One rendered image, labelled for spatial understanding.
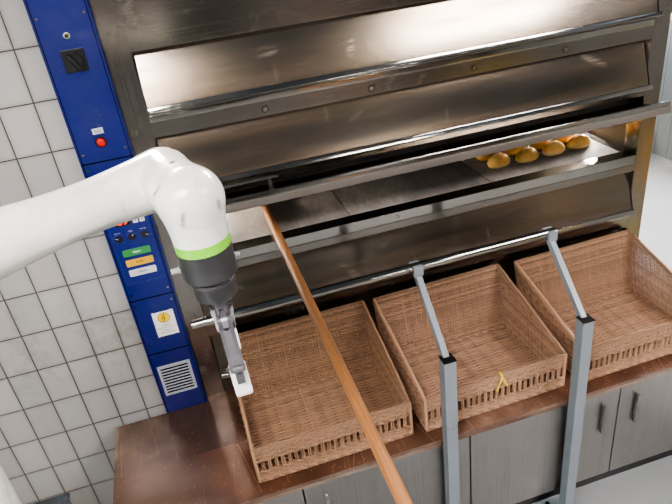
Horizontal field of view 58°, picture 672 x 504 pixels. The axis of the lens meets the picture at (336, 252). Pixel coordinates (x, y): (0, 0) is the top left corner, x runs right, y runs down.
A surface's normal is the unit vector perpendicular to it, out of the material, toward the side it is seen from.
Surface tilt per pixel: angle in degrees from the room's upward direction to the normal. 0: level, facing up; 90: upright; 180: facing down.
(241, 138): 70
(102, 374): 90
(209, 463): 0
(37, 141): 90
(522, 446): 90
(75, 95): 90
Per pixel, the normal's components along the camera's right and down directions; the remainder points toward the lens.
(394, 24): 0.22, 0.13
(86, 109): 0.27, 0.45
